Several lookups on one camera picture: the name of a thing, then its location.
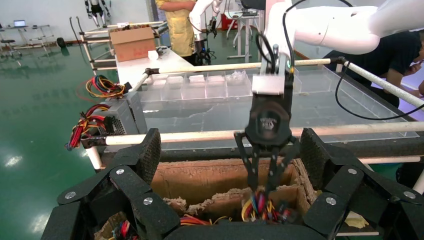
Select crumpled clear plastic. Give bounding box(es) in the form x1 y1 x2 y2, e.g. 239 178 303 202
231 70 249 82

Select colourful wire bundle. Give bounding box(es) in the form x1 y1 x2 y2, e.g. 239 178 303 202
241 189 296 223

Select person in black shirt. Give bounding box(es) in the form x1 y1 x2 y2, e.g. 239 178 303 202
322 29 424 109

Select white pipe leg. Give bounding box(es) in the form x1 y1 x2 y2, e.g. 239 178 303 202
85 145 104 170
412 168 424 195

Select black and white humanoid robot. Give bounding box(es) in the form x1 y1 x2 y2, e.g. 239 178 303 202
83 0 113 28

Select white robot column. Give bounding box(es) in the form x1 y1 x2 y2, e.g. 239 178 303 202
263 0 286 62

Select red box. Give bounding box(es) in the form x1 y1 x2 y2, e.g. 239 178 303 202
220 13 239 31

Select grey power supply, red-black wires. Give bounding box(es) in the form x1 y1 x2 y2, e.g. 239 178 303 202
65 99 140 152

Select torn brown cardboard box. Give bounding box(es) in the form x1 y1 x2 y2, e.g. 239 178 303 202
94 157 321 240

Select closed brown cardboard box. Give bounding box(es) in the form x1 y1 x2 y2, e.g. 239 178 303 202
109 26 157 63

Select black-shirted person's forearm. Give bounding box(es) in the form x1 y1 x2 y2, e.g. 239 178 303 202
385 67 404 95

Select black office chair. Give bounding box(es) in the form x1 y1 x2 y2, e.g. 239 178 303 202
240 0 267 11

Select cream foam scrap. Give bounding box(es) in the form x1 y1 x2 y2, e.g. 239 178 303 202
344 211 370 230

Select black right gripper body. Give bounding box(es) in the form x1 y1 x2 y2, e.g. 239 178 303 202
244 75 295 150

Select long black arm cable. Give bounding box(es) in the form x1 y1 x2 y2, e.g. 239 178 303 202
281 0 424 122

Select white pipe frame rack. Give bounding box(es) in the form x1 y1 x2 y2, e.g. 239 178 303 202
68 15 167 72

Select white background table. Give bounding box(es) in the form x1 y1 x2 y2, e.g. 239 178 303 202
115 47 196 92

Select clear acrylic divider tray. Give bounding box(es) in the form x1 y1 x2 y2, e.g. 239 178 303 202
140 64 420 151

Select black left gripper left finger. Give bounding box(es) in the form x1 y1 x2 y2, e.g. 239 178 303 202
41 128 182 240

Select torn cardboard divider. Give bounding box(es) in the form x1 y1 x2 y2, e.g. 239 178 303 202
162 183 312 226

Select white metal desk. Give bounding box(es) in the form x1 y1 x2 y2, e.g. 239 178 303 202
226 9 264 64

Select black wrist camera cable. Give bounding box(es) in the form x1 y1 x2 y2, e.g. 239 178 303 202
255 30 280 74

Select person in yellow shirt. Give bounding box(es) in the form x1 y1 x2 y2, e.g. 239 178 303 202
154 0 197 58

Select black-shirted person's hand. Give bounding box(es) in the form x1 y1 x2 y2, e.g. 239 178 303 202
407 60 424 76

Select grey power supply, coloured wires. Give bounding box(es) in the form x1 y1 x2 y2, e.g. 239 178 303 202
85 74 149 134
110 220 140 240
180 213 233 227

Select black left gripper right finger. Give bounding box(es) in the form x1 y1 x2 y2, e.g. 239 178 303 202
299 127 424 240

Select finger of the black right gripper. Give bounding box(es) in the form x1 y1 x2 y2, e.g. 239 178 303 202
264 134 301 200
233 131 268 200

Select yellow-shirted person's forearm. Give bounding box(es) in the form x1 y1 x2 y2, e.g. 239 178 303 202
164 0 197 12

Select metal frame desk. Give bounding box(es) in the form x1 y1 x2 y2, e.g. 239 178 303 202
0 24 57 51

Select white pipe rail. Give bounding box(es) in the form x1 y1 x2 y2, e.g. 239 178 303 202
341 60 424 111
357 155 424 166
81 120 424 149
144 58 334 76
131 72 151 93

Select black stool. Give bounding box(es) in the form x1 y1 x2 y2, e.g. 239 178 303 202
0 39 17 58

